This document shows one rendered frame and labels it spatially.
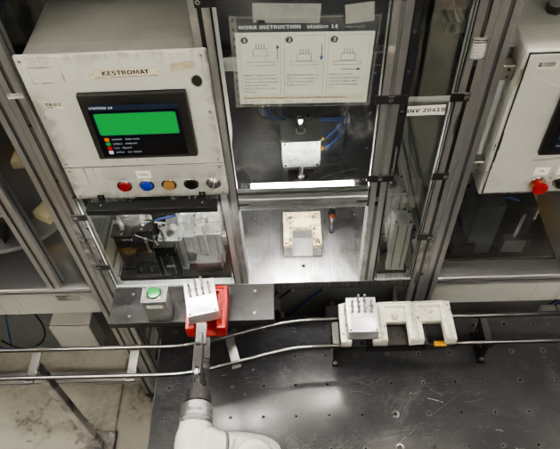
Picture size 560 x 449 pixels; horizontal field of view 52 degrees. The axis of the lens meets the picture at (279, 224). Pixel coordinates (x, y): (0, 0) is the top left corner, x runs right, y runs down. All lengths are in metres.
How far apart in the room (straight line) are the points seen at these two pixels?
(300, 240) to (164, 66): 0.94
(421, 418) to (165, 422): 0.84
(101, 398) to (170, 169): 1.59
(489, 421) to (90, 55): 1.59
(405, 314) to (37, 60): 1.31
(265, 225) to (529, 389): 1.05
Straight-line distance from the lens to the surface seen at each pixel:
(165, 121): 1.40
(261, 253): 2.03
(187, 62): 1.32
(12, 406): 3.05
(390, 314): 1.96
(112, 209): 1.64
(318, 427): 1.98
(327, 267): 1.99
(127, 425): 2.82
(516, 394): 2.14
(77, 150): 1.55
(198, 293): 1.84
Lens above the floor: 2.54
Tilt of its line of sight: 51 degrees down
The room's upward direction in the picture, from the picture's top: 3 degrees counter-clockwise
